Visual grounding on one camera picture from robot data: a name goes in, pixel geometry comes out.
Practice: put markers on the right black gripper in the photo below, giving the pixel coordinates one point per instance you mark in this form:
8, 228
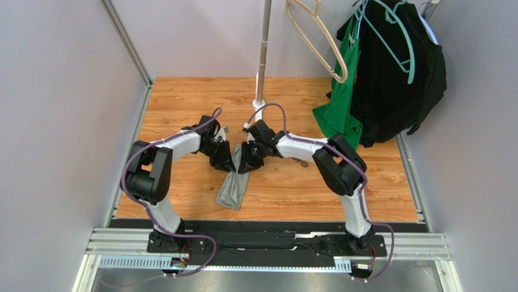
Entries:
251, 153

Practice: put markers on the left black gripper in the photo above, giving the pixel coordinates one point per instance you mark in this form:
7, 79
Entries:
225, 162

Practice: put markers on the grey cloth napkin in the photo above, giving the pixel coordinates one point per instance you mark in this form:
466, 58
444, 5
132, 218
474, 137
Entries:
230, 194

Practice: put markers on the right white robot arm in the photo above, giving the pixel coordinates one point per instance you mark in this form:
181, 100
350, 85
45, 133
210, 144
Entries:
341, 168

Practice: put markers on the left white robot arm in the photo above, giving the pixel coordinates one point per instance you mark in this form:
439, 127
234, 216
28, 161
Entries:
146, 176

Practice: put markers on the green shirt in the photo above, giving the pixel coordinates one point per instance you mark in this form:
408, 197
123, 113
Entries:
335, 116

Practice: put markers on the metal stand pole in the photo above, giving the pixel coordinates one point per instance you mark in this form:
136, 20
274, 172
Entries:
259, 99

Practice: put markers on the beige clothes hanger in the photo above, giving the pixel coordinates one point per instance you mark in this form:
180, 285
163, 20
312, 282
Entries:
306, 20

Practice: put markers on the black shirt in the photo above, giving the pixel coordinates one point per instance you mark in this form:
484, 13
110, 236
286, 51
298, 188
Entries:
382, 100

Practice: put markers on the teal clothes hanger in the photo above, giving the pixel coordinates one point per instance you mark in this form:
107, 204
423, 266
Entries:
393, 34

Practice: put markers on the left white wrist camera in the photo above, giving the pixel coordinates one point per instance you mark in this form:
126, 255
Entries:
221, 134

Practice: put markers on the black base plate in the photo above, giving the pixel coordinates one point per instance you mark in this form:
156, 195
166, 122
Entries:
276, 244

